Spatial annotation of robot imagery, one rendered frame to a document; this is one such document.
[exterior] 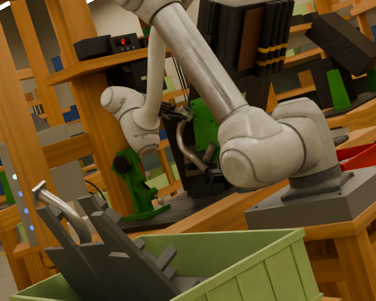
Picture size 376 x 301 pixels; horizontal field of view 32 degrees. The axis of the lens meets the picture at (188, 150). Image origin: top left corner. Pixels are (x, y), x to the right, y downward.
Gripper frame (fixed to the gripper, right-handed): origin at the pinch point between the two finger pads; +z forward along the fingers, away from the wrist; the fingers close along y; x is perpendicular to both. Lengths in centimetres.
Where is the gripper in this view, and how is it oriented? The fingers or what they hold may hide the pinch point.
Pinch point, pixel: (182, 114)
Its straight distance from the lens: 266.2
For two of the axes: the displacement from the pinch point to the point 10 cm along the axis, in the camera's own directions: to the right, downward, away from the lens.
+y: -5.5, -6.0, 5.8
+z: 6.6, 1.1, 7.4
